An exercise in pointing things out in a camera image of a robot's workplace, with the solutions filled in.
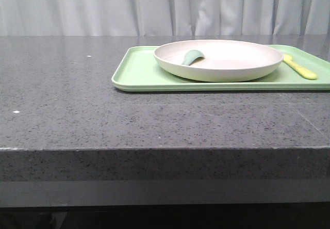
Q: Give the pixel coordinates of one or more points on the beige round plate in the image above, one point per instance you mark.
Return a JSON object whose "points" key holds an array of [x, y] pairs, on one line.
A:
{"points": [[224, 60]]}

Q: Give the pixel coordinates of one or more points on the yellow plastic fork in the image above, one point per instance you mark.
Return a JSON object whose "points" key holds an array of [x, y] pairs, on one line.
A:
{"points": [[304, 72]]}

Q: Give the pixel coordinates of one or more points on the light green plastic tray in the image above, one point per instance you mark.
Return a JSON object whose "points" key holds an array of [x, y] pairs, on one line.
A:
{"points": [[139, 72]]}

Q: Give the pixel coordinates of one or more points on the green plastic spoon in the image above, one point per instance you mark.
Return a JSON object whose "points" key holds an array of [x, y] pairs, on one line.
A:
{"points": [[191, 56]]}

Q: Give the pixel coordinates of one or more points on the white pleated curtain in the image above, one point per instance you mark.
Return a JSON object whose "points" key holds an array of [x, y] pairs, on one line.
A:
{"points": [[163, 17]]}

